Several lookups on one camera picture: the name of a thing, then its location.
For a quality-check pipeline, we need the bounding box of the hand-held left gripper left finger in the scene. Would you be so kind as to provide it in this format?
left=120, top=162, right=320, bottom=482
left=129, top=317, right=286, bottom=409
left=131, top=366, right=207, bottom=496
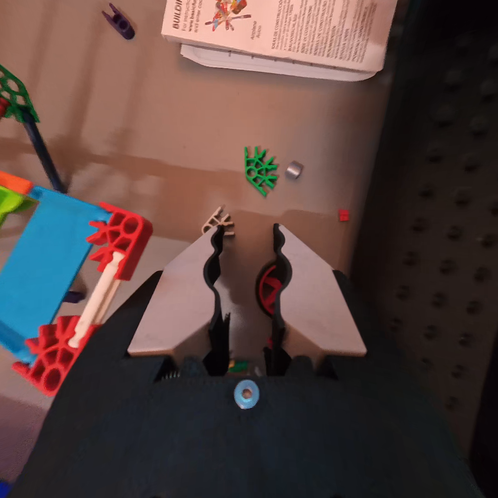
left=127, top=225, right=231, bottom=376

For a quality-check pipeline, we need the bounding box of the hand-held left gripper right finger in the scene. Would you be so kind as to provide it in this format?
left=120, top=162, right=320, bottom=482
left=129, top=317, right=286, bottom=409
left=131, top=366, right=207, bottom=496
left=264, top=223, right=368, bottom=376

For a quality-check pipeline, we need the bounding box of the black wheel red hub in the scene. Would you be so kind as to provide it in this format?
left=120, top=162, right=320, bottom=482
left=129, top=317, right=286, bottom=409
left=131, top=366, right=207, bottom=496
left=255, top=264, right=292, bottom=315

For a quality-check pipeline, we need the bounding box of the pale grey fan connector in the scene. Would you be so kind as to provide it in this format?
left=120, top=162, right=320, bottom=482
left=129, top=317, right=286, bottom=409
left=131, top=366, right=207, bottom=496
left=202, top=206, right=236, bottom=237

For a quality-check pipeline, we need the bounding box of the black perforated chair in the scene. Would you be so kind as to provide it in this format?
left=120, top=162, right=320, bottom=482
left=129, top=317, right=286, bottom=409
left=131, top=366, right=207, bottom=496
left=350, top=0, right=498, bottom=467

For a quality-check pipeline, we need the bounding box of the colourful construction toy model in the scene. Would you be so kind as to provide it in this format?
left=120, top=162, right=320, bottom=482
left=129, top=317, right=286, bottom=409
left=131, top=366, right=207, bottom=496
left=0, top=64, right=153, bottom=397

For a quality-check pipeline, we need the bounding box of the green fan connector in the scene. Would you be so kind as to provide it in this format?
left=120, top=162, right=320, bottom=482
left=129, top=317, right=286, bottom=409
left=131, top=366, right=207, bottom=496
left=244, top=146, right=279, bottom=197

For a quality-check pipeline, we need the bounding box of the white instruction booklet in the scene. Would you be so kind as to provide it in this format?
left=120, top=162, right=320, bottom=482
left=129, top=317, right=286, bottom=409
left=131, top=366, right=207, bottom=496
left=161, top=0, right=397, bottom=82

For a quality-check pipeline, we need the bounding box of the purple clip connector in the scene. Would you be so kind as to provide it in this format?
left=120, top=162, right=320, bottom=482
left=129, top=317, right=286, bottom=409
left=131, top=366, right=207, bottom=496
left=102, top=3, right=135, bottom=40

